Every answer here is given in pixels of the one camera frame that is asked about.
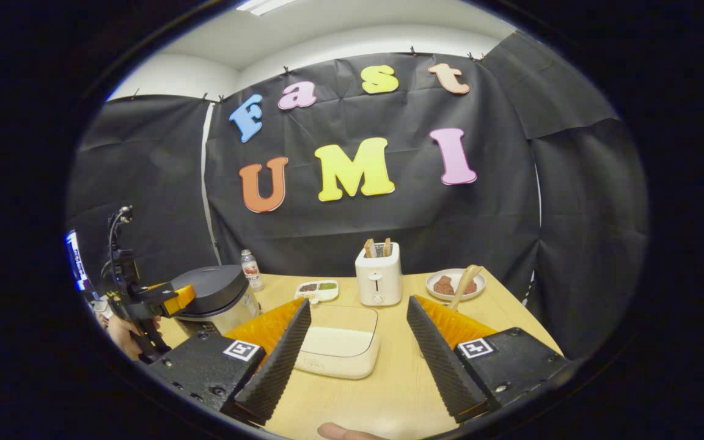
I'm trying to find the clear drink bottle red label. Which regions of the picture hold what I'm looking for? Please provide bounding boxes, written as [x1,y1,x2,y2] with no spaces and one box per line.
[241,249,265,292]

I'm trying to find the white round plate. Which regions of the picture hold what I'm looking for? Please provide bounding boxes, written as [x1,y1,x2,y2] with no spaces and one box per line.
[425,268,486,302]

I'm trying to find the wooden spoon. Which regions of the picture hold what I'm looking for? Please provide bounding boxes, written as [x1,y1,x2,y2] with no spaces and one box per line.
[448,265,484,311]

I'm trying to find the computer monitor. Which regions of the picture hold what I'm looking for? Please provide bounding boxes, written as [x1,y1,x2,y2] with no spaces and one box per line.
[65,230,91,292]

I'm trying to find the silver black rice cooker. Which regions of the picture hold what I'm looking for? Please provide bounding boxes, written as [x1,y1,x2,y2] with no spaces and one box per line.
[169,265,261,337]

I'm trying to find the clear plastic rice container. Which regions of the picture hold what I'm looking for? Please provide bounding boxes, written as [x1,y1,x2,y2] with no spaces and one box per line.
[294,304,382,380]

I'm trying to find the large ceiling light panel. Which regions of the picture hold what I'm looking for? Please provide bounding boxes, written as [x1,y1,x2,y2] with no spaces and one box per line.
[236,0,299,17]

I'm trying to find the white toaster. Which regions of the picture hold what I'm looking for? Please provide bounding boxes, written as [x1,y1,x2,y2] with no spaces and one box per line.
[355,242,403,307]

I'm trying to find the white divided bean dish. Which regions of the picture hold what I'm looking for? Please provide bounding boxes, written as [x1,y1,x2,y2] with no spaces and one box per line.
[295,280,340,304]

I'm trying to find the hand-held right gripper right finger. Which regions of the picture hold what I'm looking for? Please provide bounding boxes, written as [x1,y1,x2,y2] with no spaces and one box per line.
[405,295,576,424]

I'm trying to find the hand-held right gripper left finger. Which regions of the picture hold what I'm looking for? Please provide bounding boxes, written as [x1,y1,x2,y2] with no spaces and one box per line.
[147,298,313,425]

